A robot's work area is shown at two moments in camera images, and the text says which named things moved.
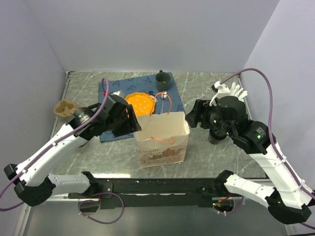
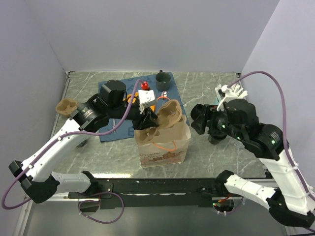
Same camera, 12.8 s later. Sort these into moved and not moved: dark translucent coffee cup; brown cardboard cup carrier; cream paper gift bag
Moved: brown cardboard cup carrier
Not moved: cream paper gift bag; dark translucent coffee cup
